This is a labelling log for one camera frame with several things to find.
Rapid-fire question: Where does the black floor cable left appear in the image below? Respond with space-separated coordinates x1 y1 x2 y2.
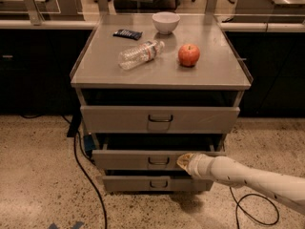
19 113 109 229

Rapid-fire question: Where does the grey top drawer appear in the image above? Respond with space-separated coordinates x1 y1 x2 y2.
81 106 239 134

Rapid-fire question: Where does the clear plastic water bottle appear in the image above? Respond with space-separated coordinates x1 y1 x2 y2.
118 40 165 71

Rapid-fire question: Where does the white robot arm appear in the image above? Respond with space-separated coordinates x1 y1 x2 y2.
176 153 305 215

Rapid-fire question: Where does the grey metal drawer cabinet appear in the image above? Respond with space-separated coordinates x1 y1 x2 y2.
69 13 254 194

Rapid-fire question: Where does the dark blue snack packet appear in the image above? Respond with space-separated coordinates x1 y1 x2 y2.
113 30 142 40

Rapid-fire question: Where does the long counter with dark cabinets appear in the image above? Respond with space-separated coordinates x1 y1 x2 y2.
1 29 305 117

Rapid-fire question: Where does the blue power box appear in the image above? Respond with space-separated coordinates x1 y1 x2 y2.
83 135 96 154

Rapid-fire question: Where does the grey bottom drawer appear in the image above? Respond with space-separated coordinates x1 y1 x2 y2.
99 170 213 192

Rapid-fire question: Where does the grey drawer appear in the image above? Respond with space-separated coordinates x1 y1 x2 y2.
81 106 239 134
99 170 213 192
92 144 225 171

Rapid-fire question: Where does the red apple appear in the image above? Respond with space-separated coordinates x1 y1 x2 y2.
178 44 200 67

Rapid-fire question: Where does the white ceramic bowl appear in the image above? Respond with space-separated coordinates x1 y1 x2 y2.
152 11 180 34

